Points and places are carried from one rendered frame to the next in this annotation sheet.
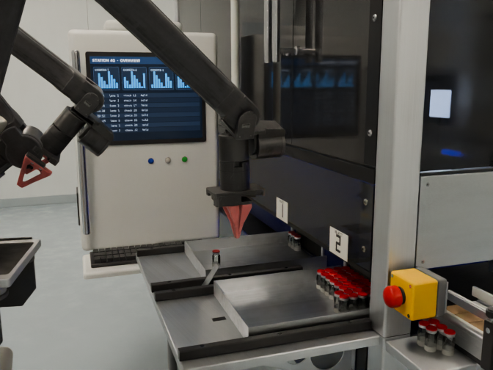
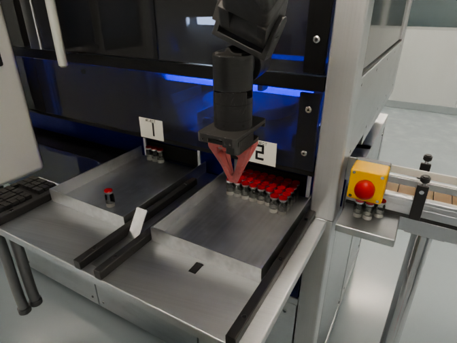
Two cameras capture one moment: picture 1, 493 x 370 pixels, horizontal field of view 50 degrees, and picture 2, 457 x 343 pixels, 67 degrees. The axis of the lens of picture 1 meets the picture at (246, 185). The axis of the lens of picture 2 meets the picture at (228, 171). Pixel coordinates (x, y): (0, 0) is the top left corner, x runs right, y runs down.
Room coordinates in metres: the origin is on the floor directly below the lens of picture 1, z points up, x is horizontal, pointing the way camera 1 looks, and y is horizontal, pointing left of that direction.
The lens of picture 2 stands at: (0.64, 0.36, 1.35)
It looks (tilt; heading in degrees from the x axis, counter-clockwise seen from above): 26 degrees down; 318
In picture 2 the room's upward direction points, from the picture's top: straight up
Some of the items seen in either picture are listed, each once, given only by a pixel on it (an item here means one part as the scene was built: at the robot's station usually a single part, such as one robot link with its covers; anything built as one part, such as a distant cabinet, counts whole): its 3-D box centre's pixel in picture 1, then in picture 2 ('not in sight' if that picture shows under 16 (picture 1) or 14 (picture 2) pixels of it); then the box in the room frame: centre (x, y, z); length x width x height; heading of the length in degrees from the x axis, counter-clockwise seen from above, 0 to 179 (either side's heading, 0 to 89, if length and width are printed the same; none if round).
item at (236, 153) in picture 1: (236, 147); (234, 70); (1.00, 0.02, 1.26); 0.07 x 0.06 x 0.07; 116
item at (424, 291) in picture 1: (416, 293); (368, 180); (0.93, -0.31, 1.00); 0.08 x 0.07 x 0.07; 108
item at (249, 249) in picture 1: (252, 254); (134, 180); (1.45, -0.02, 0.90); 0.34 x 0.26 x 0.04; 108
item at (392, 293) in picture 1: (395, 296); (364, 188); (0.91, -0.27, 0.99); 0.04 x 0.04 x 0.04; 18
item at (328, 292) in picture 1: (336, 291); (257, 193); (1.16, -0.21, 0.90); 0.18 x 0.02 x 0.05; 18
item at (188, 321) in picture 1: (248, 287); (167, 216); (1.27, 0.00, 0.87); 0.70 x 0.48 x 0.02; 18
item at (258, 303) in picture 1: (301, 299); (241, 212); (1.13, -0.12, 0.90); 0.34 x 0.26 x 0.04; 108
